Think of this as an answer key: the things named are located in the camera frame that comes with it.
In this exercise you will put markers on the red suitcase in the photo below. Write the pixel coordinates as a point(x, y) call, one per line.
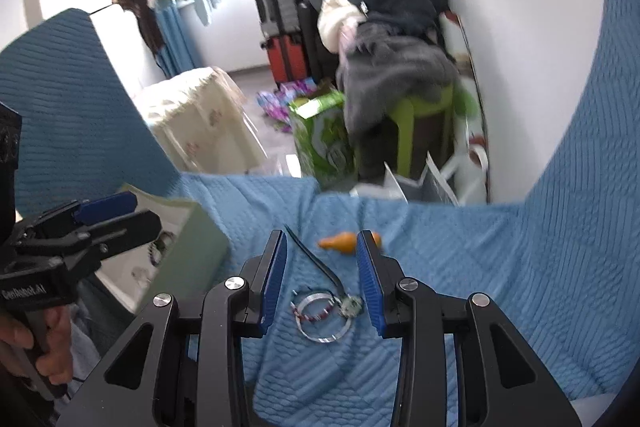
point(285, 57)

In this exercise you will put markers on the pale green cardboard box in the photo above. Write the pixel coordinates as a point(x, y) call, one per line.
point(200, 247)

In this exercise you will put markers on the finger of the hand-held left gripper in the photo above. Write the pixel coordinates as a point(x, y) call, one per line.
point(135, 227)
point(107, 207)

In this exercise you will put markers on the white garment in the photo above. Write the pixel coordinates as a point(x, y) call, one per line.
point(332, 22)

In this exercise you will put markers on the cream cloth covered cabinet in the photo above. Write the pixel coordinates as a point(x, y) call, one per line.
point(200, 117)

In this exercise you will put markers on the person's left hand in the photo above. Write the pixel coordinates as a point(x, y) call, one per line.
point(55, 342)

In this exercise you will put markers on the blue textured sofa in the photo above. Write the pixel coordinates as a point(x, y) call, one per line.
point(450, 257)

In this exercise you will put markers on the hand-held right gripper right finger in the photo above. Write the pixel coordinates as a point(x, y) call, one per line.
point(372, 287)

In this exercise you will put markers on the thin black hair stick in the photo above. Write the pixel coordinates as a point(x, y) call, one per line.
point(315, 259)

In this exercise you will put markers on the green plastic stool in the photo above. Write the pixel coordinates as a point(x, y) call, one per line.
point(410, 117)

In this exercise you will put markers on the dark blue jacket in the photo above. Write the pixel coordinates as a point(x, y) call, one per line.
point(395, 2)

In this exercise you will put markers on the grey suitcase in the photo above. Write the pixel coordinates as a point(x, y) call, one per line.
point(275, 7)

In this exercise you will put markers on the silver bangle with green charm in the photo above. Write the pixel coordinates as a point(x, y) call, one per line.
point(325, 338)

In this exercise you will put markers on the orange gourd pendant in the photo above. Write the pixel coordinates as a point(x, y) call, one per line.
point(340, 242)

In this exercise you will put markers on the blue curtain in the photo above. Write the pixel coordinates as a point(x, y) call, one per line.
point(175, 37)

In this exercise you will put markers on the colourful crumpled wrapping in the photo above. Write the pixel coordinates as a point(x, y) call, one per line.
point(277, 104)

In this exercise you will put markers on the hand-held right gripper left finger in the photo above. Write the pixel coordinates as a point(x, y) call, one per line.
point(275, 287)

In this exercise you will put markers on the white paper bag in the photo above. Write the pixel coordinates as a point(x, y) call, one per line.
point(435, 187)

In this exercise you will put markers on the green printed cardboard box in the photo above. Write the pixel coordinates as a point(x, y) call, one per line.
point(325, 142)

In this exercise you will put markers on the black suitcase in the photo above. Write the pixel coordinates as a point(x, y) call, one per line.
point(312, 42)

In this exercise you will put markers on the printed folding board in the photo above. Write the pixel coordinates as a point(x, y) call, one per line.
point(472, 117)

